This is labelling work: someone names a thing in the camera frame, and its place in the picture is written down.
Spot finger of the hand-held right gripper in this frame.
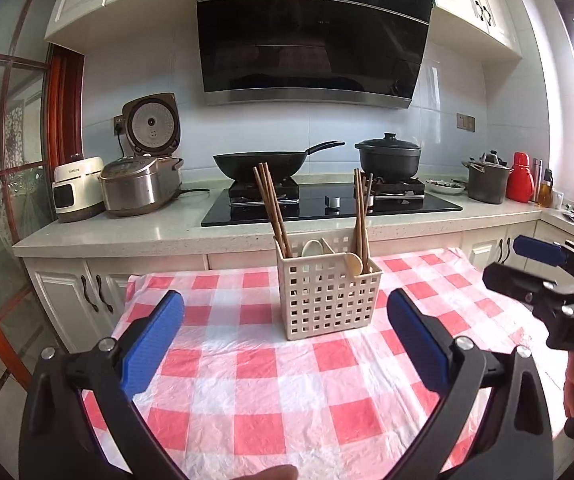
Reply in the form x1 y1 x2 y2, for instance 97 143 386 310
512 234 574 287
482 262 551 318

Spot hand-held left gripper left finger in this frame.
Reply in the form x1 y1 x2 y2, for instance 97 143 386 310
19 289 186 480

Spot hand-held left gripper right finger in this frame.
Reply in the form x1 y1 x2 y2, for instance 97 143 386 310
387 287 554 480

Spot cream plastic utensil basket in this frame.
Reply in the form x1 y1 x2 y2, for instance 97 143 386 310
274 251 384 342

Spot person's left hand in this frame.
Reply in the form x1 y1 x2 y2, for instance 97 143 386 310
227 464 298 480

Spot cooking oil bottle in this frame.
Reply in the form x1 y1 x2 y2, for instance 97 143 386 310
538 169 554 208

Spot steel thermos bottle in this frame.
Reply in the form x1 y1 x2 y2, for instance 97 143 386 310
531 158 544 203

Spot red thermos jug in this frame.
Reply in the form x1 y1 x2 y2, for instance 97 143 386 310
506 152 534 204

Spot grey lidded stock pot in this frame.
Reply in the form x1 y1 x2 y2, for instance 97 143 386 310
462 150 514 205

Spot white base kitchen cabinets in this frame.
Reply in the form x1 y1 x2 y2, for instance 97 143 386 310
22 222 574 356

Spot pink checked plastic tablecloth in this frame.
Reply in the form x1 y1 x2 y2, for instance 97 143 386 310
82 247 574 480

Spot plate with food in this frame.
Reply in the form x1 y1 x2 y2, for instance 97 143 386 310
424 178 468 195

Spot white stone kitchen counter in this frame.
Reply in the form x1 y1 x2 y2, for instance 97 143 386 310
12 180 574 261

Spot black glass gas cooktop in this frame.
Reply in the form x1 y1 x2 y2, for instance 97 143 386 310
201 177 464 227

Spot black lidded casserole pot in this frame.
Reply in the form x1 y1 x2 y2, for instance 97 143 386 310
354 133 422 184

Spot cream countertop cooker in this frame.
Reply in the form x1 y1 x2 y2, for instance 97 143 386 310
52 156 106 223

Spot black wok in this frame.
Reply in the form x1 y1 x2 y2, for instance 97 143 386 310
213 141 346 181

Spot red wooden glass door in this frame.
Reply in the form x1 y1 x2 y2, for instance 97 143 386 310
0 0 88 441

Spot black glass range hood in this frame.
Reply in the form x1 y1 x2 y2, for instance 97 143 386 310
193 0 436 110

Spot white wall cabinet beside window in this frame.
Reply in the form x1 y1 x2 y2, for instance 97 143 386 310
424 0 524 63

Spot white wall cabinet two handles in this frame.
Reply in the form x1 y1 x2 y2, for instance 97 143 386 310
44 0 198 56

